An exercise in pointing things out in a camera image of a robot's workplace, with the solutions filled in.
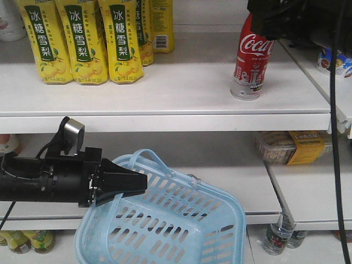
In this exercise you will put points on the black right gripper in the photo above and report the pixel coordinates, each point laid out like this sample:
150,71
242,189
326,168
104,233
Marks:
308,23

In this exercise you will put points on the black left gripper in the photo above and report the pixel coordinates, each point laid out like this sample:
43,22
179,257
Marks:
69,178

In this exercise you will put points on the light blue plastic basket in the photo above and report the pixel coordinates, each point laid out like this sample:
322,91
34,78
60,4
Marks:
179,219

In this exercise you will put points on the red Coca-Cola aluminium bottle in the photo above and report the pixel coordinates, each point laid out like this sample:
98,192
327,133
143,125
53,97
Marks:
253,55

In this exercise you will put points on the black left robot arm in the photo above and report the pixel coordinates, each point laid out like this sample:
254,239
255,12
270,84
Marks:
22,178

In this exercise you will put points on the blue white cookie tub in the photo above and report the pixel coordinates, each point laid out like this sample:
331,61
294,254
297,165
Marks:
343,63

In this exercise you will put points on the clear cracker tray yellow label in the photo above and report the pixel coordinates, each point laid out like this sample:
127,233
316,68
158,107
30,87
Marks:
293,147

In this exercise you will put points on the yellow pear drink bottle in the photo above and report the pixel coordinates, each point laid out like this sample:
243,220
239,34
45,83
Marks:
45,31
124,62
84,33

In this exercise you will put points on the clear water bottle red label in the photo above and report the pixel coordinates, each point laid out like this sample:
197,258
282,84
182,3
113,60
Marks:
277,235

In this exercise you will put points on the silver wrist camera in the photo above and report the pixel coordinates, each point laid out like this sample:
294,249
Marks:
72,135

